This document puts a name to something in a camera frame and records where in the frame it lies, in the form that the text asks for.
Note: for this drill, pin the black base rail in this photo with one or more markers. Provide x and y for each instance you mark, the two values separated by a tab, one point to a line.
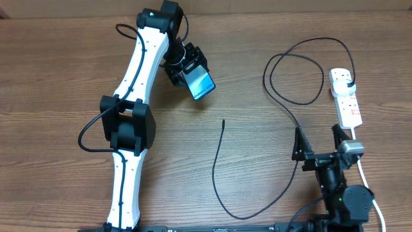
277	227

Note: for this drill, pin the white power strip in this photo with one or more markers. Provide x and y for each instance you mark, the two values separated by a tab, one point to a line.
347	107

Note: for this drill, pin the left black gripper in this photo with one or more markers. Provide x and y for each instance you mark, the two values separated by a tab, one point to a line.
195	57

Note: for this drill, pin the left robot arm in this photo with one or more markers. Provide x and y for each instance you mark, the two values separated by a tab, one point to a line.
128	122

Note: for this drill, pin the blue screen smartphone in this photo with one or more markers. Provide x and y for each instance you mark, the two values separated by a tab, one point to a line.
199	82

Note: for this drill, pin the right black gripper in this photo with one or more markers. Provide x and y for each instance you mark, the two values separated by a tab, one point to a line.
301	153

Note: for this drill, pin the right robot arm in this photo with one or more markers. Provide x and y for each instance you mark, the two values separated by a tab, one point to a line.
347	207

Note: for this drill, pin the white charger adapter plug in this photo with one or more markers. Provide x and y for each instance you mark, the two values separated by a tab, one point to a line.
342	87

